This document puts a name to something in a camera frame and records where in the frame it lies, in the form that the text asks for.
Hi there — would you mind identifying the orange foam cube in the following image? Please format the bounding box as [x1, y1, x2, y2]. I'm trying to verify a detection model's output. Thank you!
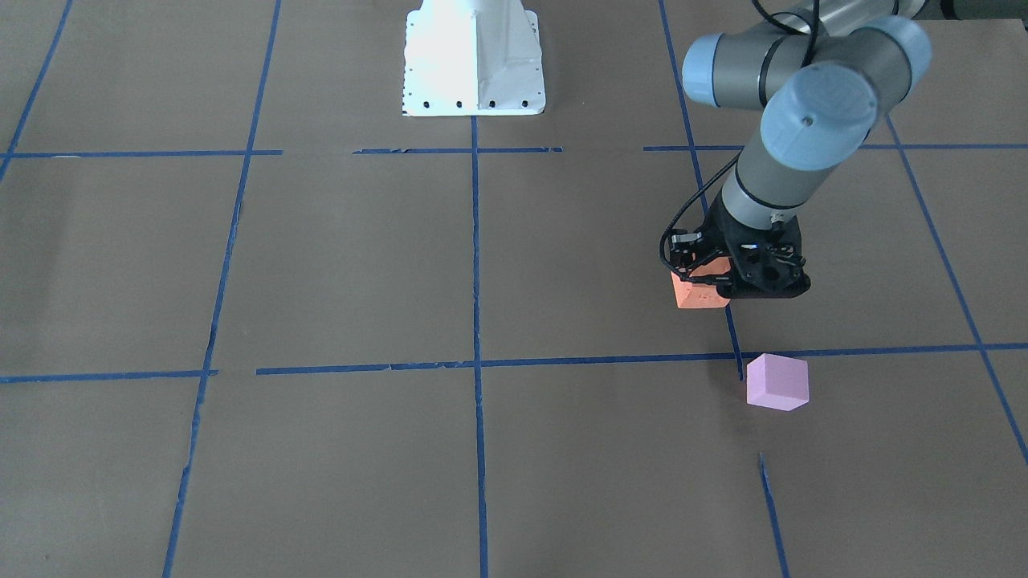
[671, 256, 731, 310]

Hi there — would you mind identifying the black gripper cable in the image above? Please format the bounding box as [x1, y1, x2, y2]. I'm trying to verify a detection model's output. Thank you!
[659, 0, 824, 283]

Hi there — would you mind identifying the pink foam cube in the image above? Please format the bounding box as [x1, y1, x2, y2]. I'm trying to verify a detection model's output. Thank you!
[745, 352, 810, 411]

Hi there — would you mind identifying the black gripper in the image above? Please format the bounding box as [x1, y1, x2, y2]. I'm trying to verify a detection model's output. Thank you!
[663, 194, 811, 299]

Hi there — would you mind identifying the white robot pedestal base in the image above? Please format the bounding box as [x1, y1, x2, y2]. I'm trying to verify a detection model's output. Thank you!
[402, 1, 547, 117]

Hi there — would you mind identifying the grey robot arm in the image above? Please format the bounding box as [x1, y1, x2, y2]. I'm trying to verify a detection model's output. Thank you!
[659, 1, 1026, 308]

